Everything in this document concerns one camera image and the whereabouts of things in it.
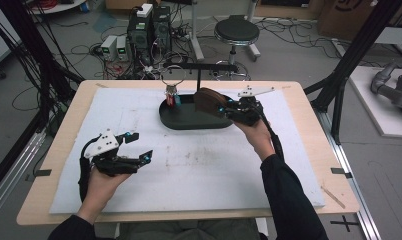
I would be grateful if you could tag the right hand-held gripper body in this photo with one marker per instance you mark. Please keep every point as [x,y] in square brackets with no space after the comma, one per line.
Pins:
[245,111]

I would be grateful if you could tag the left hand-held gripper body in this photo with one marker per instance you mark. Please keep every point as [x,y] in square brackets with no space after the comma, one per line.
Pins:
[109,160]

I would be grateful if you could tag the brown pouch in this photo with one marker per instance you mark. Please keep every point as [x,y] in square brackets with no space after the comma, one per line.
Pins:
[207,101]

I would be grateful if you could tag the black hanger stand with tray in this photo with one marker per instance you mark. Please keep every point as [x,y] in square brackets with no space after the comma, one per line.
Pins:
[185,116]

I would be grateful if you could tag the person's right hand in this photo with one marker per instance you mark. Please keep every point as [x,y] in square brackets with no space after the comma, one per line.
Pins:
[260,136]

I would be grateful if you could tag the person's left hand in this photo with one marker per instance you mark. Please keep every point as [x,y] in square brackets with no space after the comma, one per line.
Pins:
[102,190]

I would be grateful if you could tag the white foam mat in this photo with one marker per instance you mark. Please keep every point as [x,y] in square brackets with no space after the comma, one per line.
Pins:
[202,180]

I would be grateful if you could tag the black tape piece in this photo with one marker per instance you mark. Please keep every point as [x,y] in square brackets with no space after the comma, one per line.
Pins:
[42,172]
[340,172]

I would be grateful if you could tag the black round stool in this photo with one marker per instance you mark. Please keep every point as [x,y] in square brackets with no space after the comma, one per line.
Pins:
[236,31]

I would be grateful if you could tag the white table leg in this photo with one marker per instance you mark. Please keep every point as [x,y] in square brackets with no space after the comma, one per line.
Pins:
[196,36]

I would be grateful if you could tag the person's lap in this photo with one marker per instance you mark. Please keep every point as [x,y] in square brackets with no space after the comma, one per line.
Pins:
[189,230]

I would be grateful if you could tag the grey power supply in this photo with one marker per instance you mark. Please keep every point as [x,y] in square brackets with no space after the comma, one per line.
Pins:
[108,46]
[122,47]

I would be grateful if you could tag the black computer tower white top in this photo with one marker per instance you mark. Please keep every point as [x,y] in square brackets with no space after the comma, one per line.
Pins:
[139,33]

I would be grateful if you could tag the thin wooden strip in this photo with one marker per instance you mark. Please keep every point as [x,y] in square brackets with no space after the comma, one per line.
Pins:
[333,197]

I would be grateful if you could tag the cardboard box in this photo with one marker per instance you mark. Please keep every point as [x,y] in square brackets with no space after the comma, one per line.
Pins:
[332,20]

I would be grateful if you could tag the white platform board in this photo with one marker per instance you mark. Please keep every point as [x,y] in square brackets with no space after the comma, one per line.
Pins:
[382,120]

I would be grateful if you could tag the white round table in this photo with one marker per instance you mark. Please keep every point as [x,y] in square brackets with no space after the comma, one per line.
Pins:
[55,6]

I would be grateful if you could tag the aluminium rail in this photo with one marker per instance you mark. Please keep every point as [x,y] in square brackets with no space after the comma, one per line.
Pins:
[12,171]
[350,186]

